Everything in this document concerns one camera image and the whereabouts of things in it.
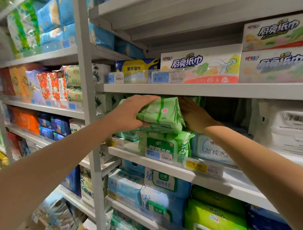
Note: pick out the navy tissue pack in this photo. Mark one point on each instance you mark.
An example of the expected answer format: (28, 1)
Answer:
(72, 181)

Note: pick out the green and white tissue bundle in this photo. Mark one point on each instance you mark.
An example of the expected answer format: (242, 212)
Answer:
(23, 26)

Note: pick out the blue price label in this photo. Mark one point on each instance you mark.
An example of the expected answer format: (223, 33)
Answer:
(161, 77)
(113, 78)
(158, 156)

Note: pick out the yellow price label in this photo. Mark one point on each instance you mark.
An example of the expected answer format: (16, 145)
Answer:
(114, 143)
(203, 167)

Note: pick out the person's right forearm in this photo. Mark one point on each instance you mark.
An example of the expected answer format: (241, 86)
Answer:
(255, 163)

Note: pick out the white wipes pack with barcode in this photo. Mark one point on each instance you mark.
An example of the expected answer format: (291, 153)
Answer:
(279, 128)

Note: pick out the light blue wipes pack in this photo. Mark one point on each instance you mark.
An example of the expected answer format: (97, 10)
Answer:
(124, 187)

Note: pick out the green and white wipes pack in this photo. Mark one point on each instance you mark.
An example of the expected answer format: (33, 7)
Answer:
(125, 221)

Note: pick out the dark blue tissue packs group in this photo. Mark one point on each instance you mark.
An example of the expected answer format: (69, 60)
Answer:
(54, 126)

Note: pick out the person's left forearm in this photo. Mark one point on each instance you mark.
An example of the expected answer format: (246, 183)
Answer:
(54, 165)

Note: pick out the red flowered tissue packs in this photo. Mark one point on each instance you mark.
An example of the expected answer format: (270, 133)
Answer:
(52, 85)

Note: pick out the person's right hand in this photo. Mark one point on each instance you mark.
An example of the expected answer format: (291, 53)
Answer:
(196, 118)

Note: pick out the dark blue wipes pack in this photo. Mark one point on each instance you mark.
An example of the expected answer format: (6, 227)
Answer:
(265, 219)

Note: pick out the orange napkin pack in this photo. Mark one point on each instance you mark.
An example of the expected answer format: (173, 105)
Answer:
(26, 119)

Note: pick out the lavender tissue pack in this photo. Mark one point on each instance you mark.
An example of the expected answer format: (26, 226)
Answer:
(34, 85)

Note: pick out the white metal shelf rack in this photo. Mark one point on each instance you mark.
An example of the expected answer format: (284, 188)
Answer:
(213, 91)
(85, 71)

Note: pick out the pale green tissue pack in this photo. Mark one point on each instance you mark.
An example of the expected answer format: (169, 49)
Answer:
(75, 95)
(73, 77)

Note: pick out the stack of blue tissue packs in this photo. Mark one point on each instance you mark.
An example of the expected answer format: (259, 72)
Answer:
(56, 21)

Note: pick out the light green wet wipes pack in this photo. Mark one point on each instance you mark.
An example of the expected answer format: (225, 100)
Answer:
(163, 111)
(165, 129)

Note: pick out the lime green wipes pack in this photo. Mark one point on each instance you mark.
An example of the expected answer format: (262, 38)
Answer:
(213, 216)
(217, 196)

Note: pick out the orange tissue packs row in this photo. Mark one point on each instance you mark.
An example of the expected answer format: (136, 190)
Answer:
(16, 80)

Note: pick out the white and blue wipes pack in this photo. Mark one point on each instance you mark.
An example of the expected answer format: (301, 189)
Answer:
(210, 149)

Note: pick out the green wipes pack with lid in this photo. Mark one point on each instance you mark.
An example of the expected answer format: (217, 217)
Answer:
(163, 144)

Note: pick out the small blue wipes pack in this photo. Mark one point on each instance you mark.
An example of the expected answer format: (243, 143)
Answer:
(133, 167)

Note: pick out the white leaf print tissue pack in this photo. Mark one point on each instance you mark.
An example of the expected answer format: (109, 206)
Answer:
(101, 72)
(106, 101)

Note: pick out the white kitchen paper box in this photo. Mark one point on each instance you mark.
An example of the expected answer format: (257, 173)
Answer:
(269, 66)
(272, 30)
(203, 61)

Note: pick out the green leaf tissue box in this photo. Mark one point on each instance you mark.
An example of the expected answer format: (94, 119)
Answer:
(87, 186)

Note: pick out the white and green tissue pack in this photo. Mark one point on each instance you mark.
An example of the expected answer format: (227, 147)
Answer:
(77, 125)

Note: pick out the teal wipes pack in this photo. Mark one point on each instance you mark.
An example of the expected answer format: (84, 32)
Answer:
(130, 135)

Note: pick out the person's right fingers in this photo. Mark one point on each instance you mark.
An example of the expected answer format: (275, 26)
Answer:
(183, 106)

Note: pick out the blue wipes pack green label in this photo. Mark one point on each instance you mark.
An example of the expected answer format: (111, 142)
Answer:
(165, 182)

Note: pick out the green wipes packs behind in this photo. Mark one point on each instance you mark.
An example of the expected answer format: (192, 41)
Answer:
(194, 100)

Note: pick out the person's left hand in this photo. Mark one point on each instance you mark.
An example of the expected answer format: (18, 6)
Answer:
(123, 116)

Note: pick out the blue and yellow wipes pack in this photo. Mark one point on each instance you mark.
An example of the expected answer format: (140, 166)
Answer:
(135, 67)

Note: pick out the person's left thumb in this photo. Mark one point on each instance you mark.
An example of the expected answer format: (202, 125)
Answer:
(144, 125)

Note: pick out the blue wipes pack white lid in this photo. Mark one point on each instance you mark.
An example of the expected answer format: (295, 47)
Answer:
(161, 206)

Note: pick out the blue tissue pack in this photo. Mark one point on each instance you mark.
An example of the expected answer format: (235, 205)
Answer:
(101, 35)
(129, 49)

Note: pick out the clear plastic wrapped bundle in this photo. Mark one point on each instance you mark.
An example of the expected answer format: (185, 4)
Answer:
(56, 213)

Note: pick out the red tissue pack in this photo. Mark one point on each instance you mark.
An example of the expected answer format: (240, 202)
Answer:
(14, 145)

